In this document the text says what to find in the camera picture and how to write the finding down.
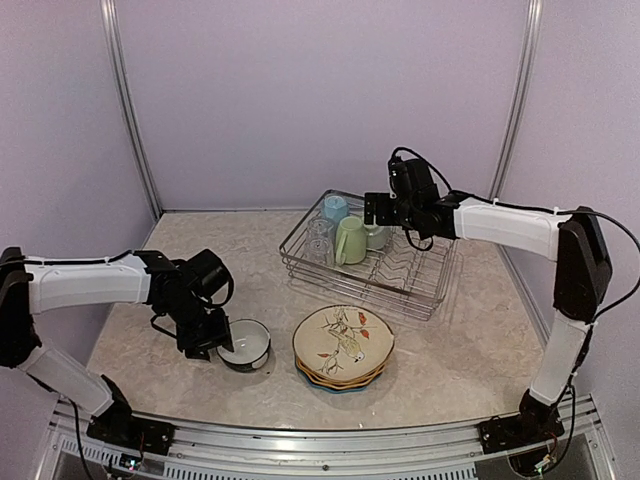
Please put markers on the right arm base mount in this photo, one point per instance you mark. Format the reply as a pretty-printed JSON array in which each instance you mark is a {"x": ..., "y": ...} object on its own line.
[{"x": 505, "y": 433}]

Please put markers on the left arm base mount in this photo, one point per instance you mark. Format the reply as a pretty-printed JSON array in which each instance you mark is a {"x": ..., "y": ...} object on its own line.
[{"x": 140, "y": 434}]

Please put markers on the blue dotted plate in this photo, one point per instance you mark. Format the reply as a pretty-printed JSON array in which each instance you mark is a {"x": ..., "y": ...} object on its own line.
[{"x": 332, "y": 387}]

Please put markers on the left corner aluminium post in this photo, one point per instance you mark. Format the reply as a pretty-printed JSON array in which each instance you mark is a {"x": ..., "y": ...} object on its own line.
[{"x": 115, "y": 49}]

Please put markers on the corner aluminium post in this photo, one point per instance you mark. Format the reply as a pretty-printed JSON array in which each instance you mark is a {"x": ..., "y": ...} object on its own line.
[
  {"x": 115, "y": 49},
  {"x": 518, "y": 102}
]

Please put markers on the dark blue bowl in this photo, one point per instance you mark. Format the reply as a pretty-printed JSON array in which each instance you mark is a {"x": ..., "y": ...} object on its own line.
[{"x": 251, "y": 342}]

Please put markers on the metal wire dish rack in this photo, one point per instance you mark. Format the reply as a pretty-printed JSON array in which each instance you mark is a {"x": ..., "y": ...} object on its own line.
[{"x": 398, "y": 280}]

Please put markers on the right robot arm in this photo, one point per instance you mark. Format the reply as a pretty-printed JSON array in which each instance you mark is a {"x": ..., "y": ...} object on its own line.
[{"x": 572, "y": 241}]

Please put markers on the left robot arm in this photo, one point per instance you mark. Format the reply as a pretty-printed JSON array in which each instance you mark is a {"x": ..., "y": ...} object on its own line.
[{"x": 179, "y": 289}]

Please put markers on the green mug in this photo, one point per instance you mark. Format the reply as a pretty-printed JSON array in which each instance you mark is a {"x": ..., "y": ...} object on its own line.
[{"x": 350, "y": 241}]

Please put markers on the beige plate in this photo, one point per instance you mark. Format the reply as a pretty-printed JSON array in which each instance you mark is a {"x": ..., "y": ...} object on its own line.
[{"x": 359, "y": 333}]

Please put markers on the yellow dotted plate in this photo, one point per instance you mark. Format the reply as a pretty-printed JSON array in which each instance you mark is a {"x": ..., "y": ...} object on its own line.
[
  {"x": 338, "y": 366},
  {"x": 319, "y": 377}
]

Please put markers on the aluminium front rail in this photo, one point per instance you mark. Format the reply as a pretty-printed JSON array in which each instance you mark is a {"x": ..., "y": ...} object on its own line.
[{"x": 202, "y": 450}]

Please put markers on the right corner aluminium post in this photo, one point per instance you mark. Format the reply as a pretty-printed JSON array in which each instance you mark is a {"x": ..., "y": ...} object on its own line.
[{"x": 518, "y": 102}]

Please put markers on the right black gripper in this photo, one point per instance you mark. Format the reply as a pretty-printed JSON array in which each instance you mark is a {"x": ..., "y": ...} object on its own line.
[{"x": 381, "y": 215}]

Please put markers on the light blue faceted cup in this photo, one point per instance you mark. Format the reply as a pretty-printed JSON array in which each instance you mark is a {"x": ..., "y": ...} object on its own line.
[{"x": 335, "y": 208}]

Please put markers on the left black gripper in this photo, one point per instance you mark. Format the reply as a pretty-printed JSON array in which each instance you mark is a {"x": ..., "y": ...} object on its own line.
[{"x": 220, "y": 336}]

